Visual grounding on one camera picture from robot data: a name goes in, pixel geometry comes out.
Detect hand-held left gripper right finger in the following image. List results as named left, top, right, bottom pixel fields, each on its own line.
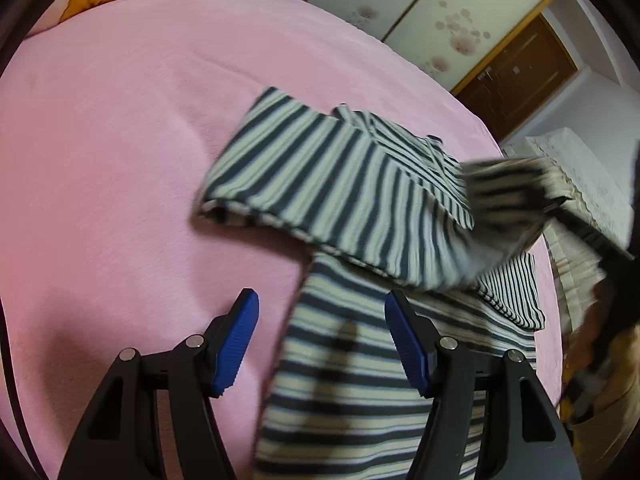
left=384, top=289, right=583, bottom=480

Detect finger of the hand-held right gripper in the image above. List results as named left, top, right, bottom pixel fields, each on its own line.
left=542, top=197, right=609, bottom=262

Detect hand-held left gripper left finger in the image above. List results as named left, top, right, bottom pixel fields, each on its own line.
left=57, top=287, right=261, bottom=480

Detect striped long-sleeve shirt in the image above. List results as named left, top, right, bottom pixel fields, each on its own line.
left=197, top=86, right=558, bottom=480

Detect person's right forearm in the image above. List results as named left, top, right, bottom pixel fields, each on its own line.
left=569, top=390, right=640, bottom=480

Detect person's right hand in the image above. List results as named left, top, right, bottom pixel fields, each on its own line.
left=564, top=285, right=640, bottom=412

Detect cream ruffled furniture cover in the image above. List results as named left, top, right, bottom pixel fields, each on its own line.
left=542, top=220, right=609, bottom=334

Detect white lace cover cloth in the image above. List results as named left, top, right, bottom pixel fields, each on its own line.
left=500, top=129, right=639, bottom=247

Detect brown wooden door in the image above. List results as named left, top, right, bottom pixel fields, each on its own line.
left=452, top=15, right=581, bottom=144

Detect pink bed blanket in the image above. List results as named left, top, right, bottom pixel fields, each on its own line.
left=0, top=0, right=562, bottom=480

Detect floral sliding-door wardrobe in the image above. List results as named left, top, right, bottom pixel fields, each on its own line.
left=235, top=0, right=569, bottom=94

